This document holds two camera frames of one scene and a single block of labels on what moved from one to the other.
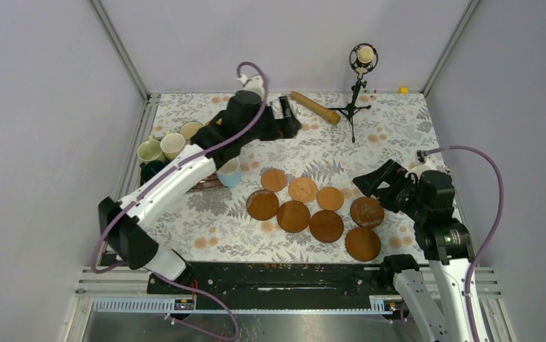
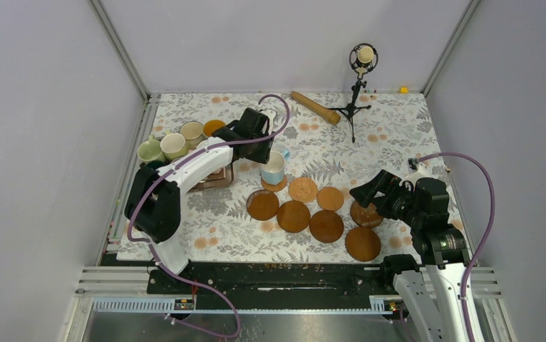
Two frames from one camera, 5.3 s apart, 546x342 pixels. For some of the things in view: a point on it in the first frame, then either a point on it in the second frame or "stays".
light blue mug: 229,173 to 273,172
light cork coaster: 274,179 stays
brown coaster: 293,216 stays
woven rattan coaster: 303,189 stays
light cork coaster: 330,199 stays
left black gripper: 282,127 to 261,157
